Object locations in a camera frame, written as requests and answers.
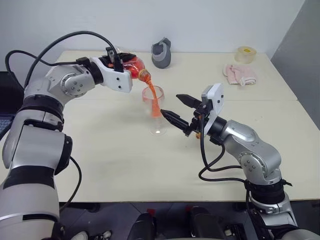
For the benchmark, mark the clear plastic red drink bottle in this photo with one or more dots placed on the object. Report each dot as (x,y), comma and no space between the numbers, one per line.
(135,70)

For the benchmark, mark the clear tape roll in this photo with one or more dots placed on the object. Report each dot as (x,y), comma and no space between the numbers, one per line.
(240,57)

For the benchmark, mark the clear wine glass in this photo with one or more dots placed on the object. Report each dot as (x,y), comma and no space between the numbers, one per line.
(158,131)

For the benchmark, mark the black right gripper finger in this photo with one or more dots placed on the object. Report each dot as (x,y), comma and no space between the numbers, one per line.
(175,118)
(187,100)

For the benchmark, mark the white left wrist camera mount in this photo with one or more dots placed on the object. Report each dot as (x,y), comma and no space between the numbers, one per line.
(117,80)

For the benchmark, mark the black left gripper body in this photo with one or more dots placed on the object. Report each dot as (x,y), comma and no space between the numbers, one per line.
(106,61)

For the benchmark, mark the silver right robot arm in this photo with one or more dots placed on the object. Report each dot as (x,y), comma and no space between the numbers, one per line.
(250,145)

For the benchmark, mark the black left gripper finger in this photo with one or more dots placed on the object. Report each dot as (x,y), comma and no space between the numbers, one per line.
(126,56)

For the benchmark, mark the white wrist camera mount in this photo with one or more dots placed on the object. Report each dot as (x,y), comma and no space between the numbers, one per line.
(117,80)
(216,100)

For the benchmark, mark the grey fabric sleeve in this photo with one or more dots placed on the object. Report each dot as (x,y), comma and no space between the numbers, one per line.
(161,60)

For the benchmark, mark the black open laptop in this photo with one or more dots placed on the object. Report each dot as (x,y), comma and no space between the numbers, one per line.
(10,95)

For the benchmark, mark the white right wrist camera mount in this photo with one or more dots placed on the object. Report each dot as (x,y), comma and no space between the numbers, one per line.
(216,100)

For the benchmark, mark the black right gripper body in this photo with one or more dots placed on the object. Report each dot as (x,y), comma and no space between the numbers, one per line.
(196,122)

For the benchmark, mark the pink white cloth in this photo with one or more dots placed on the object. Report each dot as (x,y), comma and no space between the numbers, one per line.
(235,73)

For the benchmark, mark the dark rounded shape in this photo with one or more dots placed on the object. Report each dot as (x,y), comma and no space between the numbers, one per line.
(205,225)
(143,227)

